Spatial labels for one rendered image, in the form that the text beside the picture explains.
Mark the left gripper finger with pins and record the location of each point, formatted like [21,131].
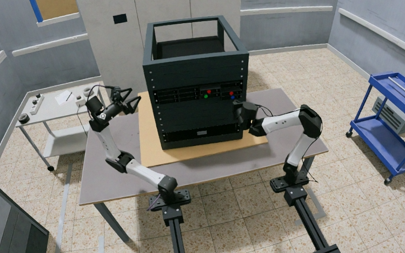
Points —
[125,96]
[131,100]

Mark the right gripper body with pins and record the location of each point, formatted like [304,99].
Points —
[237,109]

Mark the tan flat board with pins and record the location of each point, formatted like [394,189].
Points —
[152,154]

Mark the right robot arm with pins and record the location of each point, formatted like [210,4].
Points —
[311,123]

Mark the black server rack frame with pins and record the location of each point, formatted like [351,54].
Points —
[203,121]

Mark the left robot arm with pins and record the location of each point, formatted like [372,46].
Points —
[127,163]

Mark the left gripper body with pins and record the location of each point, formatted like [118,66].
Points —
[116,106]

